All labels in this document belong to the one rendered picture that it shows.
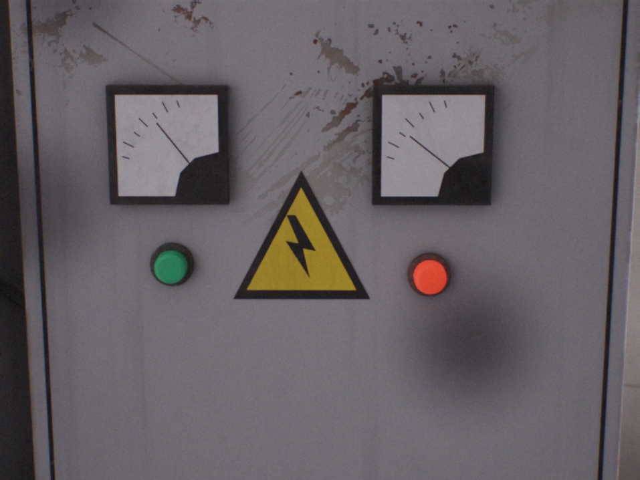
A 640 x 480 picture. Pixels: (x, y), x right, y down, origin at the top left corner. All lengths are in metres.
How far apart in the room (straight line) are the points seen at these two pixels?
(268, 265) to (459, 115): 0.17
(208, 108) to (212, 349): 0.17
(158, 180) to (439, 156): 0.19
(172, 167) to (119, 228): 0.06
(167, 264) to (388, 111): 0.18
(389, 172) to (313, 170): 0.05
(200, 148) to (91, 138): 0.08
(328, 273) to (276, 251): 0.04
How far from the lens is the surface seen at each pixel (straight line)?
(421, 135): 0.79
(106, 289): 0.83
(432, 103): 0.79
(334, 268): 0.81
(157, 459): 0.87
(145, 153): 0.80
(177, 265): 0.80
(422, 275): 0.80
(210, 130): 0.79
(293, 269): 0.81
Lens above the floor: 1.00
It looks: 12 degrees down
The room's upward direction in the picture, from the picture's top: straight up
